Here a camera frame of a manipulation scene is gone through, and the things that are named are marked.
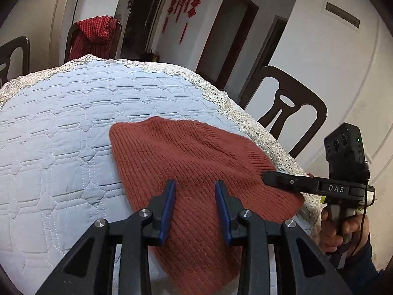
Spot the dark door frame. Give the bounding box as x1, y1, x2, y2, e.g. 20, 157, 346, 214
239, 15, 289, 99

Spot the rust red knit sweater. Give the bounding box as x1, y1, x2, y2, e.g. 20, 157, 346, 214
109, 116, 305, 294

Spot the light blue quilted table cover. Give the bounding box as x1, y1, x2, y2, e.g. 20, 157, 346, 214
0, 54, 320, 295

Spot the person's right hand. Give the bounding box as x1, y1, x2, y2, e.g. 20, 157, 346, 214
319, 205, 371, 253

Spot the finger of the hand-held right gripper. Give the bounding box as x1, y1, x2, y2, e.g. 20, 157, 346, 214
261, 170, 320, 195

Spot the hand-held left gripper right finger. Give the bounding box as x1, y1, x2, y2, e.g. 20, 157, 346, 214
214, 180, 353, 295

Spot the black cable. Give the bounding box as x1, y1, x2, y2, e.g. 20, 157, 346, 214
350, 161, 370, 257

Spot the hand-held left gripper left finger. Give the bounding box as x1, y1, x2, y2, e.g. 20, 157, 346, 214
35, 180, 177, 295

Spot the red checked cloth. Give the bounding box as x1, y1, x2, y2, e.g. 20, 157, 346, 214
70, 15, 121, 61

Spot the person's right forearm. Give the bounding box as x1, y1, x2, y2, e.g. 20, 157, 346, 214
333, 241, 388, 295

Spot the grey wall plate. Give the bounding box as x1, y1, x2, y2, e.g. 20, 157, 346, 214
325, 2, 361, 29

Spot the brown door frame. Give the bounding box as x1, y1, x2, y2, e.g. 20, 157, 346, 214
196, 0, 260, 90

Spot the dark glass door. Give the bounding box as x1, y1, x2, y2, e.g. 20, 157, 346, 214
115, 0, 171, 62

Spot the dark wooden chair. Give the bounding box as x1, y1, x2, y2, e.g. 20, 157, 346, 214
64, 18, 123, 63
0, 36, 31, 88
239, 65, 328, 159

